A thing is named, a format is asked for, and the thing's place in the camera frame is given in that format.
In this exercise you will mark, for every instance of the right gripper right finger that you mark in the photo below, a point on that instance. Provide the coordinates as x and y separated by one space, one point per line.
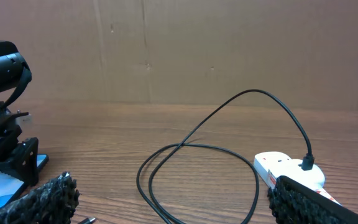
294 203

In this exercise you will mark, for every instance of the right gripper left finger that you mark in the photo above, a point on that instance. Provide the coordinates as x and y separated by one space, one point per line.
54 202

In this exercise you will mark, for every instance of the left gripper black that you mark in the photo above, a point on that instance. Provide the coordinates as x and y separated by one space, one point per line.
19 160

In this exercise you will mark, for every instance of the blue Samsung smartphone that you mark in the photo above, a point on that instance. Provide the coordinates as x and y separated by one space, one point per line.
10 187

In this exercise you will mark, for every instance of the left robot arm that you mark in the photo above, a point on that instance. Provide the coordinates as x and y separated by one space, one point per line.
15 75

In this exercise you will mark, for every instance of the white power strip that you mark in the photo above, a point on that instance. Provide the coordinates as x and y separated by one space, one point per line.
264 160

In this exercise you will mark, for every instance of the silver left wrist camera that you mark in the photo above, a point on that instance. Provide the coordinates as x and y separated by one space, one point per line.
24 120

